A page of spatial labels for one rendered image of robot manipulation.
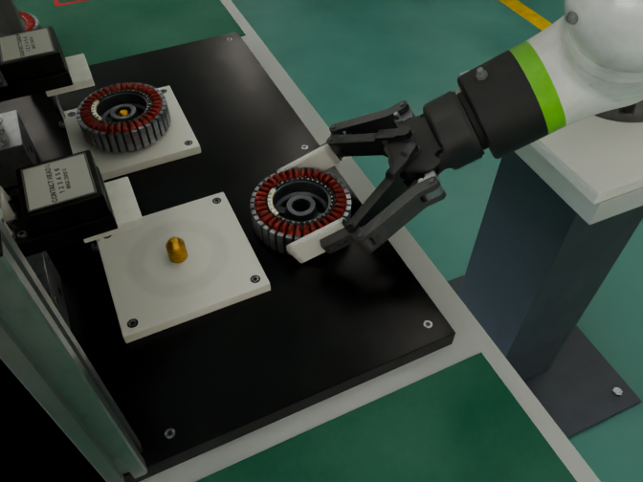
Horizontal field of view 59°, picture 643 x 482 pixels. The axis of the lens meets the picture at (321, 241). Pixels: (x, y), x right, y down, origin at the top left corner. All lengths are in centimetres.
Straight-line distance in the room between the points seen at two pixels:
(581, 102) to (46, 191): 47
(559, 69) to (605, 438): 106
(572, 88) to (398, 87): 172
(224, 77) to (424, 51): 169
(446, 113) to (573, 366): 105
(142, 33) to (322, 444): 77
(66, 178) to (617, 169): 63
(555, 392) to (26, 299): 130
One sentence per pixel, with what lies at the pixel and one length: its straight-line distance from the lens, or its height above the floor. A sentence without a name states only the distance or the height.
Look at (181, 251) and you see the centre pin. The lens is 60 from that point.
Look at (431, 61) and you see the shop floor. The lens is 244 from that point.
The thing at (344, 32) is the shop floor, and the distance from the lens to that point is 261.
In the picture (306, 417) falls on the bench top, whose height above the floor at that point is 75.
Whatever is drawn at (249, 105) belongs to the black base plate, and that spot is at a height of 77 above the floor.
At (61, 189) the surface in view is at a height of 92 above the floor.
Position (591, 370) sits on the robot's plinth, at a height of 2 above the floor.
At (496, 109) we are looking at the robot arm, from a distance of 56.
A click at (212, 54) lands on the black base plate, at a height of 77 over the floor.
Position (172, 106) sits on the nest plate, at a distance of 82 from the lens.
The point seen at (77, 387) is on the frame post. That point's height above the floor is 93.
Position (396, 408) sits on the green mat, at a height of 75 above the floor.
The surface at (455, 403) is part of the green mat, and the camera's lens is 56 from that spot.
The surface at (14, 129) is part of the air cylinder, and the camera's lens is 78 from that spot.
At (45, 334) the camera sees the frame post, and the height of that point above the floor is 99.
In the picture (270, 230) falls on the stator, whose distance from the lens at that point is 60.
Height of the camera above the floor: 124
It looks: 49 degrees down
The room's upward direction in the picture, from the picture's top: straight up
